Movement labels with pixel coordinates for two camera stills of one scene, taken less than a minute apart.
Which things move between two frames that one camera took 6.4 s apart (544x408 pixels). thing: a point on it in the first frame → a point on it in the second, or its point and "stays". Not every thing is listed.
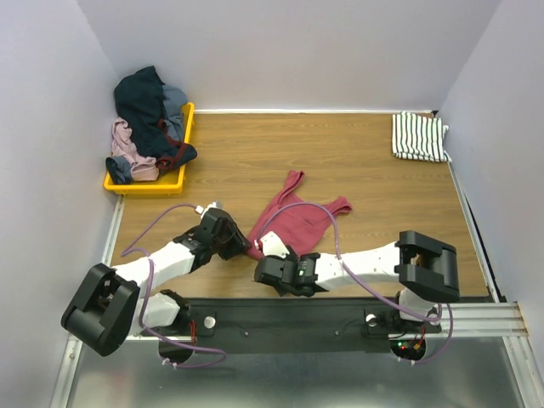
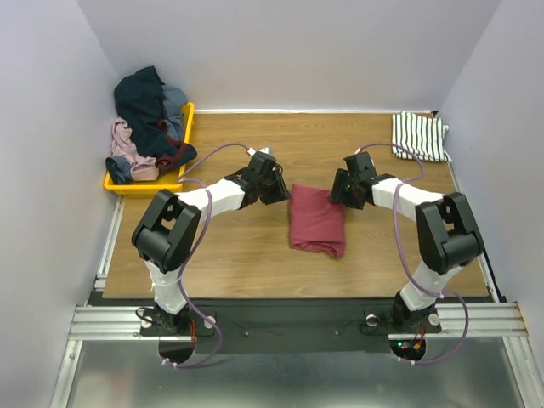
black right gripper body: (269, 272) → (341, 192)
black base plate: (296, 325) stays
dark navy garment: (139, 103) stays
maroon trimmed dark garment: (183, 152) stays
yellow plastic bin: (169, 181) stays
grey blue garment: (173, 99) stays
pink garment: (124, 146) stays
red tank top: (298, 221) → (316, 222)
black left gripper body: (230, 244) → (272, 190)
